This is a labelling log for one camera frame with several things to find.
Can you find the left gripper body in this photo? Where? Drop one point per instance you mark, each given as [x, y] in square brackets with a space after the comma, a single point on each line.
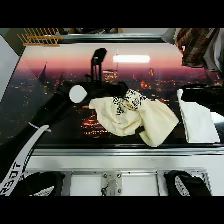
[115, 90]

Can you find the cream printed T-shirt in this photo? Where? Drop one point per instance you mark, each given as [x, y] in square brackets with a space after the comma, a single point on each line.
[153, 123]

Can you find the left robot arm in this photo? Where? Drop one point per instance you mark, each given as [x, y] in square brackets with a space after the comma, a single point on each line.
[50, 113]

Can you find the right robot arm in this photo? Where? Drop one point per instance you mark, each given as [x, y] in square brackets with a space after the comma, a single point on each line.
[203, 96]

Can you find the white garment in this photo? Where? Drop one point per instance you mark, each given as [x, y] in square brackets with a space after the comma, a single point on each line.
[196, 126]

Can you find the checked shirt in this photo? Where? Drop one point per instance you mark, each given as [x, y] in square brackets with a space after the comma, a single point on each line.
[193, 46]

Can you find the yellow wooden rack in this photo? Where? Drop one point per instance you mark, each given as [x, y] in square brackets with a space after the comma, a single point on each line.
[40, 38]

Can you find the silver frame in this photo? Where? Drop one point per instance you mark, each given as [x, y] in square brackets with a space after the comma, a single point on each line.
[133, 151]

